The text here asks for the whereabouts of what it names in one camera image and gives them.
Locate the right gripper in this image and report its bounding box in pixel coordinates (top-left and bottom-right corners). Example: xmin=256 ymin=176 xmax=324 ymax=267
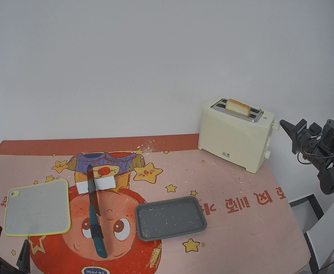
xmin=280 ymin=119 xmax=323 ymax=157

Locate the slice of bread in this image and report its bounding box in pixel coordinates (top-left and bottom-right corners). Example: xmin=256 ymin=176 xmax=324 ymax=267
xmin=226 ymin=99 xmax=251 ymax=117

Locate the cream toaster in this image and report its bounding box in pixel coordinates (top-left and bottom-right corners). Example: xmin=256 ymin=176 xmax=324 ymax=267
xmin=198 ymin=97 xmax=279 ymax=174

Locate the cutting board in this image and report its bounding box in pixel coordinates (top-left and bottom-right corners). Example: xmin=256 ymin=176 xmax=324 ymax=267
xmin=3 ymin=179 xmax=72 ymax=237

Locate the white knife rest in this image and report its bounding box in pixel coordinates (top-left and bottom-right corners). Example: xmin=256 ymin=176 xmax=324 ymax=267
xmin=76 ymin=177 xmax=116 ymax=194

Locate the dark grey tray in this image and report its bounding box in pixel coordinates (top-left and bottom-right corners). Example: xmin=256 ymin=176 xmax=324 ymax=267
xmin=134 ymin=196 xmax=207 ymax=241

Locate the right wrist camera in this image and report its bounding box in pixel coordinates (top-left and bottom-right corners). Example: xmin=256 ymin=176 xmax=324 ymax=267
xmin=310 ymin=122 xmax=324 ymax=138

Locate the black cable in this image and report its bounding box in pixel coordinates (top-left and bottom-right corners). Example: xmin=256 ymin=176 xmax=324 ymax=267
xmin=297 ymin=150 xmax=313 ymax=165

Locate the knife with blue-green handle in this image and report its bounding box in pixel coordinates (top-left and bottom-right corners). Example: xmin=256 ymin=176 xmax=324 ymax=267
xmin=86 ymin=165 xmax=108 ymax=259

